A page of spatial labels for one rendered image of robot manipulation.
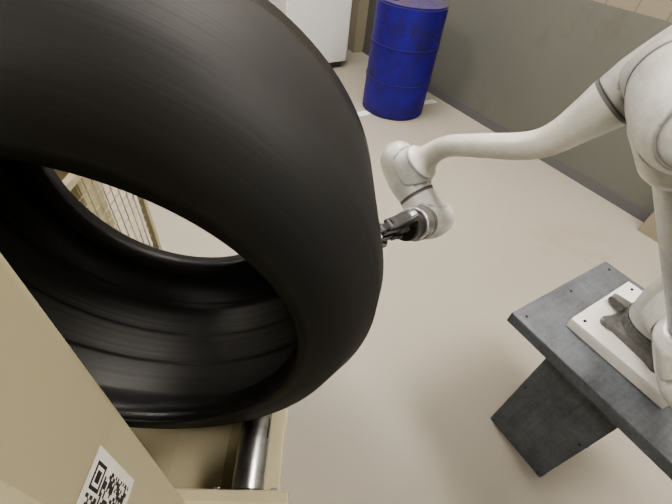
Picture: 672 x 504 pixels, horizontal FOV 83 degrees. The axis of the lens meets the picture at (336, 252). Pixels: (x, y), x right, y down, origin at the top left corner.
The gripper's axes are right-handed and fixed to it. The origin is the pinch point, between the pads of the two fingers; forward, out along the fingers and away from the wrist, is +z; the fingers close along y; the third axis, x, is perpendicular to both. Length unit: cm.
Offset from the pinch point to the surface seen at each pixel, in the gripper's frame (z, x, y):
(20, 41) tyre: 60, 5, -25
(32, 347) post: 63, -11, -20
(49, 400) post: 63, -13, -17
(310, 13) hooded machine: -249, 276, 52
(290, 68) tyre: 43, 2, -29
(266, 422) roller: 32.7, -19.4, 14.9
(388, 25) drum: -222, 176, 3
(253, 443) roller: 36.1, -20.7, 15.0
